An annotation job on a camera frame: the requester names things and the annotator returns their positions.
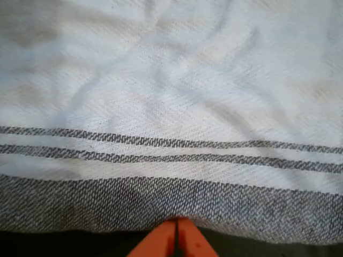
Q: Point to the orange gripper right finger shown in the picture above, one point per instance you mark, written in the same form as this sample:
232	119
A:
190	241

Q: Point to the dark grey desk mat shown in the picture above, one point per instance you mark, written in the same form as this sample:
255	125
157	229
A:
53	245

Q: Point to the white grey-striped towel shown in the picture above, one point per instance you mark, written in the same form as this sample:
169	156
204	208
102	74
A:
171	80

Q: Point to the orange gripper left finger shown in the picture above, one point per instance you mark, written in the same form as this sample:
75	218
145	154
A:
160	243

